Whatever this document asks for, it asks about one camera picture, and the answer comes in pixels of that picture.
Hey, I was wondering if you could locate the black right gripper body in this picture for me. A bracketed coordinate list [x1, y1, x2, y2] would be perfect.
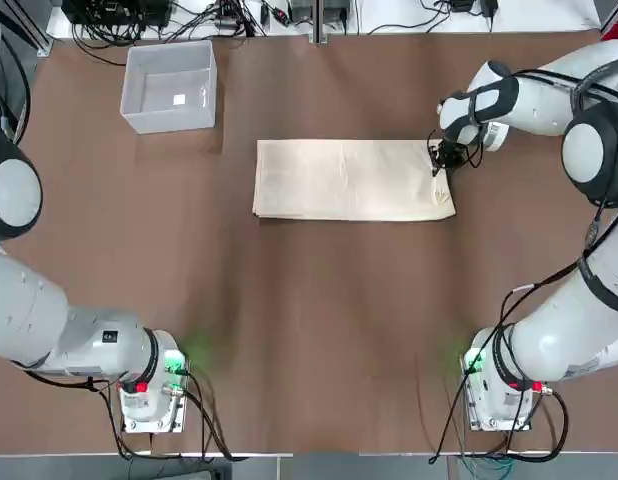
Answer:
[435, 141, 470, 171]

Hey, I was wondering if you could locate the black base cable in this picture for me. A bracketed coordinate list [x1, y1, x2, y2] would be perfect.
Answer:
[181, 368, 250, 462]
[427, 367, 473, 464]

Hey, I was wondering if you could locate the aluminium frame post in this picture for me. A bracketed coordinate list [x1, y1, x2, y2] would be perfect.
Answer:
[311, 0, 330, 45]

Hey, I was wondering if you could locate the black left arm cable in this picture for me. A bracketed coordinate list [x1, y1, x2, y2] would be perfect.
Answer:
[0, 44, 33, 147]

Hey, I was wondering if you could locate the black electronics box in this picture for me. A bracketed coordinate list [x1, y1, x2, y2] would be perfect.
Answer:
[62, 0, 171, 27]

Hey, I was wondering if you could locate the aluminium frame rail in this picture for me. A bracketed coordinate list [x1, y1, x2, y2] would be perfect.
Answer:
[18, 0, 54, 57]

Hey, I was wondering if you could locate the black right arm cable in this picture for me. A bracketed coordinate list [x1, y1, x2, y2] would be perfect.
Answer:
[491, 67, 618, 369]

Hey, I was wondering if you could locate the black table cable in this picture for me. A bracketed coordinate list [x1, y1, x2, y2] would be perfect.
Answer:
[71, 22, 130, 67]

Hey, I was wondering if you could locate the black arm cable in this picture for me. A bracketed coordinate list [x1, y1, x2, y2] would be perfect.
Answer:
[0, 44, 33, 147]
[491, 67, 618, 369]

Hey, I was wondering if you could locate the black right base cable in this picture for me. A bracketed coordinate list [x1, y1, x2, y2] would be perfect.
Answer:
[427, 367, 473, 464]

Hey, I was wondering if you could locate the cream tablecloth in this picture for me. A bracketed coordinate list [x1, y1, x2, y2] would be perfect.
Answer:
[251, 138, 458, 223]

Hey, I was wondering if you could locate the black left base cable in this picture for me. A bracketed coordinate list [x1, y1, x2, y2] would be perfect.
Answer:
[181, 368, 250, 462]

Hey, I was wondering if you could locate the clear plastic box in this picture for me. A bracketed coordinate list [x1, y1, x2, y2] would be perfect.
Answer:
[119, 39, 219, 135]

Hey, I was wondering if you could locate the black power supply unit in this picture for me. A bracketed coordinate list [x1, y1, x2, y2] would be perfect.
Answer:
[324, 0, 351, 24]

